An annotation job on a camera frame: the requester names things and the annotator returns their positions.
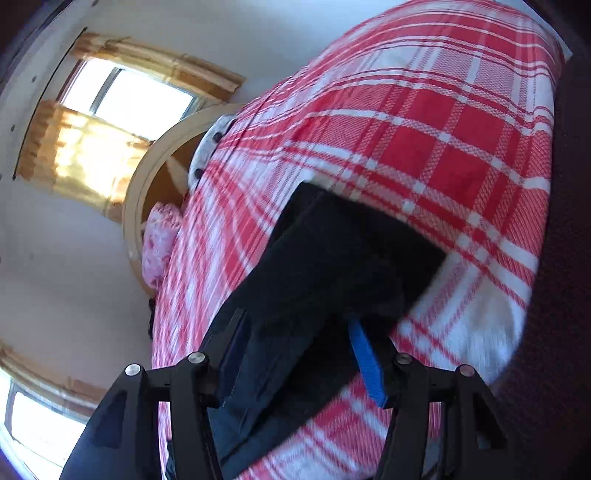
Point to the white pillow with black dots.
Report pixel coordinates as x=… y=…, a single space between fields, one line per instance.
x=207 y=143

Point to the cream wooden headboard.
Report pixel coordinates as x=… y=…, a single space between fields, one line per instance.
x=161 y=189

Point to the pink floral pillow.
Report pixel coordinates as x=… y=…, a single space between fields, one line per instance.
x=159 y=240

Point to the arched side window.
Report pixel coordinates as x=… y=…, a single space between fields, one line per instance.
x=32 y=424

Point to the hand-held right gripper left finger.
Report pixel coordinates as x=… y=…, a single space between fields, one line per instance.
x=233 y=353

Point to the red plaid blanket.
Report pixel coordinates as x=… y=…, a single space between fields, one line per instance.
x=438 y=138

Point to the sunlit yellow curtain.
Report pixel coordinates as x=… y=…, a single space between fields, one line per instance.
x=78 y=157

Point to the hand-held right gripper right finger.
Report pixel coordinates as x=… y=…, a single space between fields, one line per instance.
x=369 y=364

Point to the window beside headboard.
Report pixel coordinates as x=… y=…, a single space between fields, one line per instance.
x=129 y=99

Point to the black pants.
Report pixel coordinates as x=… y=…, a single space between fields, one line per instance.
x=323 y=254

